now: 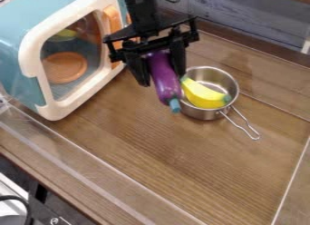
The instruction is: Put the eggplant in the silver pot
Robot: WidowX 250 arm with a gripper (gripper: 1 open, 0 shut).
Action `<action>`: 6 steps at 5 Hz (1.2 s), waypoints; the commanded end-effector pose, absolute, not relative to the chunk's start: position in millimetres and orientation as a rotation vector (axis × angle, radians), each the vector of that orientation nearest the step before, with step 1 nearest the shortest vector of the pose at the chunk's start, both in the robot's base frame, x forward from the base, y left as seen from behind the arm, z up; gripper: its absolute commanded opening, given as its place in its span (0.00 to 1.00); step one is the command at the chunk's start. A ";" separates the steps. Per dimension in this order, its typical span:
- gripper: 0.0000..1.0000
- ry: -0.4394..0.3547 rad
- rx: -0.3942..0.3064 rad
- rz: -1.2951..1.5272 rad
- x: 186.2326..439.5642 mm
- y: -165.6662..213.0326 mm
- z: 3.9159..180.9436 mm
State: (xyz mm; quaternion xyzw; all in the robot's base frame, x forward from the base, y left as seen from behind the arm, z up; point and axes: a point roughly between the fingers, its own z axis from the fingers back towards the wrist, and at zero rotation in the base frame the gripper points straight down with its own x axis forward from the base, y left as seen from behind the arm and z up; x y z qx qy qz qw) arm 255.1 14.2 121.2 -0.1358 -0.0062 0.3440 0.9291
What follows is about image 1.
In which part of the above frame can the clear acrylic barrier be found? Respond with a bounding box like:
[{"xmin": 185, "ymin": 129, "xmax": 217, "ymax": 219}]
[{"xmin": 0, "ymin": 95, "xmax": 206, "ymax": 225}]

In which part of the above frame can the blue toy microwave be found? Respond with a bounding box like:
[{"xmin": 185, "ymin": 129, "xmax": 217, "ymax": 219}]
[{"xmin": 0, "ymin": 0, "xmax": 130, "ymax": 121}]

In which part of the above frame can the orange microwave turntable plate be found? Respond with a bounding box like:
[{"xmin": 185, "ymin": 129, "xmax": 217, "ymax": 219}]
[{"xmin": 43, "ymin": 52, "xmax": 87, "ymax": 83}]

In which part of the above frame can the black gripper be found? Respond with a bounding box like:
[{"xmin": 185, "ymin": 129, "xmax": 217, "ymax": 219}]
[{"xmin": 103, "ymin": 0, "xmax": 199, "ymax": 87}]

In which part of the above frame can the purple toy eggplant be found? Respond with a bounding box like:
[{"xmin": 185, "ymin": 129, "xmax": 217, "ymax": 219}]
[{"xmin": 149, "ymin": 51, "xmax": 182, "ymax": 113}]

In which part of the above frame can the black device with cable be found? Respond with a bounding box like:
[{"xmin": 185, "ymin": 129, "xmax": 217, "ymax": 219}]
[{"xmin": 0, "ymin": 195, "xmax": 73, "ymax": 225}]

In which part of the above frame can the silver pot with handle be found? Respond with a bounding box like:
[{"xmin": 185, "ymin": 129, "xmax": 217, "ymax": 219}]
[{"xmin": 181, "ymin": 66, "xmax": 261, "ymax": 141}]

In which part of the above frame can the yellow toy banana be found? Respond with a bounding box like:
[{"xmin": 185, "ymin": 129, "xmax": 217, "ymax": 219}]
[{"xmin": 181, "ymin": 76, "xmax": 232, "ymax": 109}]

